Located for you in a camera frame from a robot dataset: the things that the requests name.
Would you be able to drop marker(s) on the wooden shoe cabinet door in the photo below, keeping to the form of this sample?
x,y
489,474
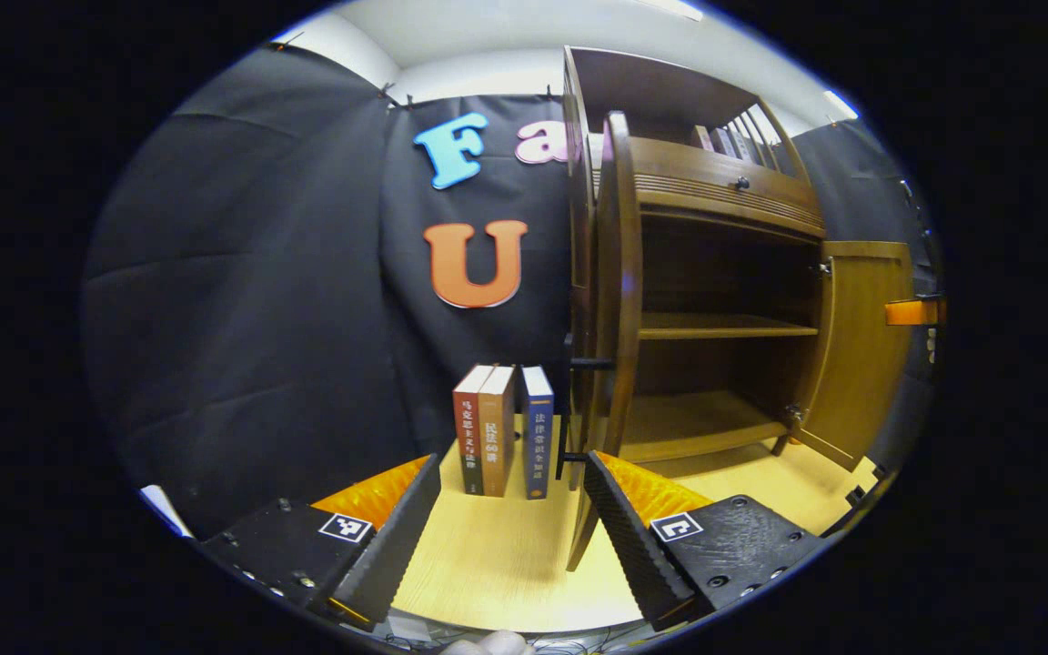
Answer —
x,y
619,273
861,355

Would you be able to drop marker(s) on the blue book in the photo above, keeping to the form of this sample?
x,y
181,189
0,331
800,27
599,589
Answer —
x,y
538,437

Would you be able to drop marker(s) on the wooden cabinet drawer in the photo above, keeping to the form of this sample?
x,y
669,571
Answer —
x,y
697,182

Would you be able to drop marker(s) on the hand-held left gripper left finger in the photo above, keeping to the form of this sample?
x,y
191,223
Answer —
x,y
397,537

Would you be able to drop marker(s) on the red book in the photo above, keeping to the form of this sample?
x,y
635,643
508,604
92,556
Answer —
x,y
468,437

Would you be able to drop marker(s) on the wooden cabinet shelf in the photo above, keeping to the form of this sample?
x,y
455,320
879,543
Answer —
x,y
724,326

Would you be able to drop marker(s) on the wooden double-door shoe cabinet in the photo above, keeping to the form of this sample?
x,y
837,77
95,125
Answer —
x,y
715,428

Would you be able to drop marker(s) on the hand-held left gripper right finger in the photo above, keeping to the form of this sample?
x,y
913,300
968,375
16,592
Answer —
x,y
633,546

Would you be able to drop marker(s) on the brown book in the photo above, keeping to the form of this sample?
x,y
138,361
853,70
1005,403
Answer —
x,y
495,437

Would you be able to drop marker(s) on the large ceiling light panel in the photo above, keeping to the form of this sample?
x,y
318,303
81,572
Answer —
x,y
674,9

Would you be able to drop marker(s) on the pink book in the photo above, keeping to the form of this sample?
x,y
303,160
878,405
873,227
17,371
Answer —
x,y
702,138

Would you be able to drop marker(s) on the black backdrop cloth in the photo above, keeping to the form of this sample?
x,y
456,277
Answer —
x,y
242,300

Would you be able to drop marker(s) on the grey book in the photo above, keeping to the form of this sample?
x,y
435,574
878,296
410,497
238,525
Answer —
x,y
740,144
722,143

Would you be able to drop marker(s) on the metal door hinge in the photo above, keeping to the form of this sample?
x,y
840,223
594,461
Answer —
x,y
821,267

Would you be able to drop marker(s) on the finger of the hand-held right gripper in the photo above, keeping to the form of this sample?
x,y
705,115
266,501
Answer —
x,y
906,312

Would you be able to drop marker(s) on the small ceiling light panel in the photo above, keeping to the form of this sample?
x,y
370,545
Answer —
x,y
841,105

